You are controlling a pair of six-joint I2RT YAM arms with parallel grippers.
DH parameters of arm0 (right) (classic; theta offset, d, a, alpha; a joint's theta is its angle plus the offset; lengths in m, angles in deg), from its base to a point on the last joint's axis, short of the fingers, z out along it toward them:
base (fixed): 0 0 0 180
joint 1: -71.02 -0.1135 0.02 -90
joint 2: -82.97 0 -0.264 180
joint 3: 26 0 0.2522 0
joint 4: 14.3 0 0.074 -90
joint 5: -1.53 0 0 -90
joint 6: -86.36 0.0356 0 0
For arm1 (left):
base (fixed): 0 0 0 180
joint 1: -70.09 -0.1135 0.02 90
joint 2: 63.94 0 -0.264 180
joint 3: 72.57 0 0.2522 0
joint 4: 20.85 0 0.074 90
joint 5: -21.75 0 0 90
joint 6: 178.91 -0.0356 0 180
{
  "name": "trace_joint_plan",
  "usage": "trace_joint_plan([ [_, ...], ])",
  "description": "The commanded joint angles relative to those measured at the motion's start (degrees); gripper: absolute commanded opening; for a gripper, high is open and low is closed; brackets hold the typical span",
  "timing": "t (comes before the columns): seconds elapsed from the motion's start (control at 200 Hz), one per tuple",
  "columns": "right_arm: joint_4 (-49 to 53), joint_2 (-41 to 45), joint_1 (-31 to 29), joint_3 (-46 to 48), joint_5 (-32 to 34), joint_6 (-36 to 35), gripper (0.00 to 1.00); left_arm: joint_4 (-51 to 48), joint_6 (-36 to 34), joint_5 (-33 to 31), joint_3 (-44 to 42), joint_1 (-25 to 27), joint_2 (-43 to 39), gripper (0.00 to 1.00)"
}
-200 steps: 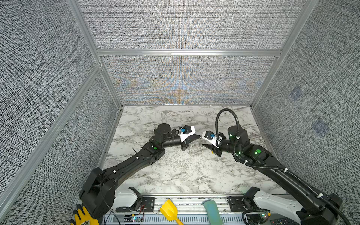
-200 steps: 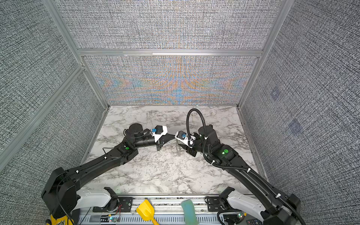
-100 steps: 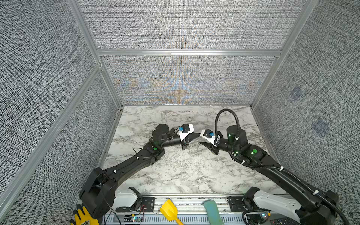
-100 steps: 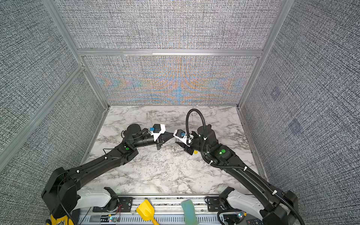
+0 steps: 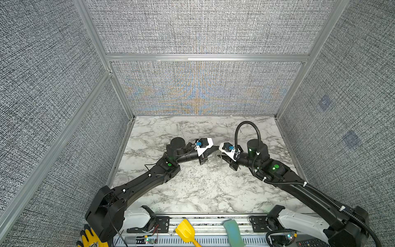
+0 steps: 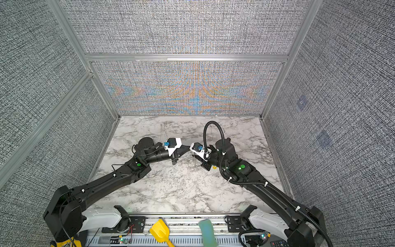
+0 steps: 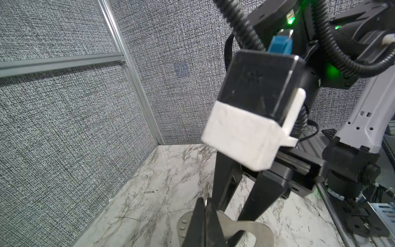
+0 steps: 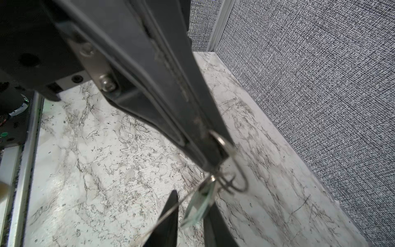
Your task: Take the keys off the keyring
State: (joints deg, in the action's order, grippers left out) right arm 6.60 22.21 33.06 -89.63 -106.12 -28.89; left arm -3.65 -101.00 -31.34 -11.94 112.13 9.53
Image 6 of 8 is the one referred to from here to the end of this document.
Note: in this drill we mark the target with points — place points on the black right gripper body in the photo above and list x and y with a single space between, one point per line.
214 160

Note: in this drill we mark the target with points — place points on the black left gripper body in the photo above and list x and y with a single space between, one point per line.
174 159

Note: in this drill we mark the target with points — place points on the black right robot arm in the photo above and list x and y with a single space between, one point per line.
295 223

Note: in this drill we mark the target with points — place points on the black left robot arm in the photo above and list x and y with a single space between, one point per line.
63 214

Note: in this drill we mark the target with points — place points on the yellow plastic scoop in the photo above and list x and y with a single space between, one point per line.
161 232

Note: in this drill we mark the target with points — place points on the teal green sponge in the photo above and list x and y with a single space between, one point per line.
208 235

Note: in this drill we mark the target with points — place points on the black remote control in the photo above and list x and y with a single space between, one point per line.
279 243

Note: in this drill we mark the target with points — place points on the yellow black work glove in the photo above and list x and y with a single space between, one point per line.
68 243

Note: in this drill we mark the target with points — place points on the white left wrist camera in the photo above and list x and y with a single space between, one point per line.
172 144

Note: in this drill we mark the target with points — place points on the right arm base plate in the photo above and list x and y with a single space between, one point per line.
236 223

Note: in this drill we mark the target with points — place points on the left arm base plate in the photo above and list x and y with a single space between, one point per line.
134 223

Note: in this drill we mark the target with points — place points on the aluminium horizontal frame bar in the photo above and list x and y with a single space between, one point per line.
185 57

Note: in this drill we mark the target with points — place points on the aluminium corner frame post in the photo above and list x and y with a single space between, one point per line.
64 22

